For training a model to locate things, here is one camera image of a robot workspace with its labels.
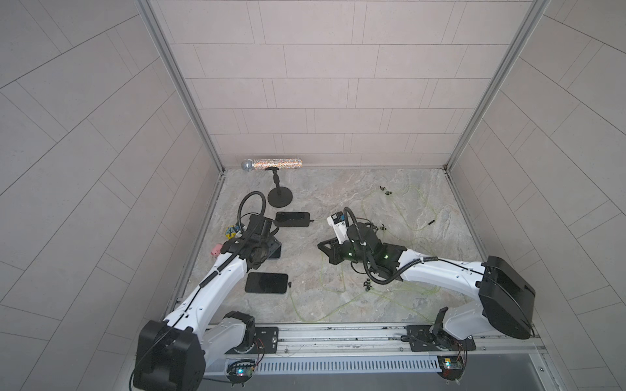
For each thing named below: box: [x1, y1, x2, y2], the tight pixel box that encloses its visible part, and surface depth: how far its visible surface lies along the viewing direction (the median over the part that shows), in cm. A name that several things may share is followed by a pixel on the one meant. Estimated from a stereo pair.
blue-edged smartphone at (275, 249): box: [267, 239, 283, 260], surface depth 75 cm
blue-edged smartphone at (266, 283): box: [244, 272, 289, 295], surface depth 85 cm
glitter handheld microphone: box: [240, 158, 303, 172], surface depth 91 cm
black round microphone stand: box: [264, 166, 293, 208], surface depth 107 cm
